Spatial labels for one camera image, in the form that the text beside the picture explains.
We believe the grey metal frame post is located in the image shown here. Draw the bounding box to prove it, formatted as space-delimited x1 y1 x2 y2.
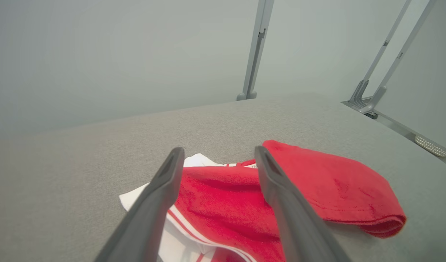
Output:
348 0 413 110
237 0 275 101
359 0 437 114

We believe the grey fabric sofa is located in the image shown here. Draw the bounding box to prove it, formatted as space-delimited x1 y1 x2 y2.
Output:
0 93 446 262

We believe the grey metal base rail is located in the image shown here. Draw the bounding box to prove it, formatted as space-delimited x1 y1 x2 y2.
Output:
341 96 446 170

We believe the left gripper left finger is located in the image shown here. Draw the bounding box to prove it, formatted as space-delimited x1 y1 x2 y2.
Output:
95 147 185 262

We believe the white perforated pad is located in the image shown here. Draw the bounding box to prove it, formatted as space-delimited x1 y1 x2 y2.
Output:
414 135 446 158

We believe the red white number jersey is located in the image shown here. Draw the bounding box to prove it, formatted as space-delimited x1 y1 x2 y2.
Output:
119 140 407 262

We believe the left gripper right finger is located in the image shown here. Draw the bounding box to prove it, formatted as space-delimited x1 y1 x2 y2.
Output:
254 146 351 262

